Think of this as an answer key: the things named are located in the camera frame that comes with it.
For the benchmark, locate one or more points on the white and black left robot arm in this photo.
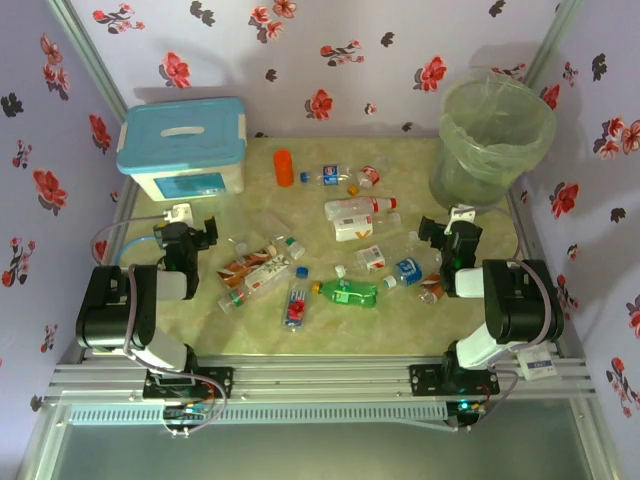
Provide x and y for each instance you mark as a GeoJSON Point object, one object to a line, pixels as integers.
{"type": "Point", "coordinates": [100, 320]}

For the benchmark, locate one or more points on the aluminium corner post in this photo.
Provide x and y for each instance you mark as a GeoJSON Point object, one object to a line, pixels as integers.
{"type": "Point", "coordinates": [550, 40]}
{"type": "Point", "coordinates": [87, 55]}

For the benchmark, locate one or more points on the bottle with white floral label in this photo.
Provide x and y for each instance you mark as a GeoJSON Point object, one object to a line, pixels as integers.
{"type": "Point", "coordinates": [267, 275]}

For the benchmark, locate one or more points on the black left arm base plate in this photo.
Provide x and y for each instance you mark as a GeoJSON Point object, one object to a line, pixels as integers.
{"type": "Point", "coordinates": [220, 382]}

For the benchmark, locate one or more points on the clear Pepsi bottle blue cap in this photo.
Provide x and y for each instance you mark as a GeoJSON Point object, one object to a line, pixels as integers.
{"type": "Point", "coordinates": [330, 176]}

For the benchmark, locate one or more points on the bottle with orange V label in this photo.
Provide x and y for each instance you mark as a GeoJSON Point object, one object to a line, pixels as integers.
{"type": "Point", "coordinates": [352, 229]}

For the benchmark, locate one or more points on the white storage box blue lid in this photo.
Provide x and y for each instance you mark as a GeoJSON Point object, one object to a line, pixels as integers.
{"type": "Point", "coordinates": [180, 145]}

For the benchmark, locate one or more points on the orange plastic cylinder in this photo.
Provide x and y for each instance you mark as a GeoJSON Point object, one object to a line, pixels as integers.
{"type": "Point", "coordinates": [283, 168]}

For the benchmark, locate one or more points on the crushed clear bottle red label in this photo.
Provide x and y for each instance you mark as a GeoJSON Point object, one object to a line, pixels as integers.
{"type": "Point", "coordinates": [430, 288]}

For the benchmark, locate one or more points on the aluminium side rail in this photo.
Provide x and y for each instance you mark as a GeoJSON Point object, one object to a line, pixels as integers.
{"type": "Point", "coordinates": [127, 191]}
{"type": "Point", "coordinates": [572, 347]}

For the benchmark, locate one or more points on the brown label bottle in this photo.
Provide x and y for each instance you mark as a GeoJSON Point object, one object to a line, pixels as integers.
{"type": "Point", "coordinates": [242, 264]}

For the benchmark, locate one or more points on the green bottle yellow cap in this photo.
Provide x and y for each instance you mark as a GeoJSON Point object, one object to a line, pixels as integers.
{"type": "Point", "coordinates": [347, 293]}

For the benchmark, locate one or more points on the clear ribbed bottle white cap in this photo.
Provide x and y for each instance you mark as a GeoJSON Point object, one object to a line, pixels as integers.
{"type": "Point", "coordinates": [425, 250]}

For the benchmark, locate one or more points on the crushed red-label bottle yellow cap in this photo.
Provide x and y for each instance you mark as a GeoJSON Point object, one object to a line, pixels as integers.
{"type": "Point", "coordinates": [370, 175]}

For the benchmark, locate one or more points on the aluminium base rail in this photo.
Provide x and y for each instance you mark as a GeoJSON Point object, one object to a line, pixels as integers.
{"type": "Point", "coordinates": [325, 375]}

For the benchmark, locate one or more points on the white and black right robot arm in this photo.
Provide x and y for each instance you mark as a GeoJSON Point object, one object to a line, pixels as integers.
{"type": "Point", "coordinates": [515, 310]}

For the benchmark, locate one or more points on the clear bottle white red label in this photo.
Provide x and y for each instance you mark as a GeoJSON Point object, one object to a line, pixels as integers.
{"type": "Point", "coordinates": [371, 259]}

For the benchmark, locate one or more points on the Fiji water bottle blue cap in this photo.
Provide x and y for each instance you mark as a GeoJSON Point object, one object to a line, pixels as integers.
{"type": "Point", "coordinates": [296, 302]}

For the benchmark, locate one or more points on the clear bin with green liner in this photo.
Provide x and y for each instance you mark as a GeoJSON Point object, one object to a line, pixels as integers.
{"type": "Point", "coordinates": [490, 150]}

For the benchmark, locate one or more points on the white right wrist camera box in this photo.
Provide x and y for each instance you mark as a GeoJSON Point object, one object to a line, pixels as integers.
{"type": "Point", "coordinates": [462, 215]}

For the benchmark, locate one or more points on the blue label bottle white cap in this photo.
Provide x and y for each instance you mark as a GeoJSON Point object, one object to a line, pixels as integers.
{"type": "Point", "coordinates": [407, 271]}

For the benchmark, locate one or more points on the small green circuit board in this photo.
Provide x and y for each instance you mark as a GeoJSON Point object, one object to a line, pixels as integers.
{"type": "Point", "coordinates": [185, 413]}

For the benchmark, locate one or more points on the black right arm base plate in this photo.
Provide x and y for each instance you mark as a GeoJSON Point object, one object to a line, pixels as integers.
{"type": "Point", "coordinates": [425, 380]}

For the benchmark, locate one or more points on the black controller with light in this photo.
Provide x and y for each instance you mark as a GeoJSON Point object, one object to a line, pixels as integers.
{"type": "Point", "coordinates": [467, 407]}

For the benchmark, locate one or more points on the white bottle red cap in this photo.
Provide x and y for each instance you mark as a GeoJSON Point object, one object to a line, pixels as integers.
{"type": "Point", "coordinates": [357, 209]}

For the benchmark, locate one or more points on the white packet with blue label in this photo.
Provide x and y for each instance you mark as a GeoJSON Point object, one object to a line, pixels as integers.
{"type": "Point", "coordinates": [537, 367]}

